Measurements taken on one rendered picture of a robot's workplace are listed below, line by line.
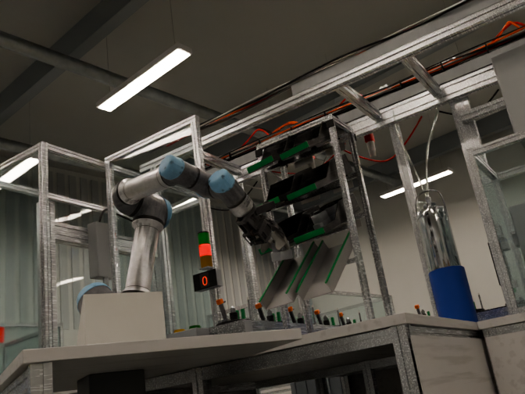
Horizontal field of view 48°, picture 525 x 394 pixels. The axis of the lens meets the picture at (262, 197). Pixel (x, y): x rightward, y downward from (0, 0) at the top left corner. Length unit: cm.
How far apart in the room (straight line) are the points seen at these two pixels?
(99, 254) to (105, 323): 144
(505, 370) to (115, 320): 137
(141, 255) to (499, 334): 132
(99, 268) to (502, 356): 196
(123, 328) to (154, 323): 10
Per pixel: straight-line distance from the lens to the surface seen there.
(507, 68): 275
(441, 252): 271
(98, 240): 324
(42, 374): 142
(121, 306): 183
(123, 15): 749
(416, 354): 169
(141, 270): 211
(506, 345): 235
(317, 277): 207
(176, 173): 185
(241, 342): 154
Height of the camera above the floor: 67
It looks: 20 degrees up
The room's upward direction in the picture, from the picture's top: 9 degrees counter-clockwise
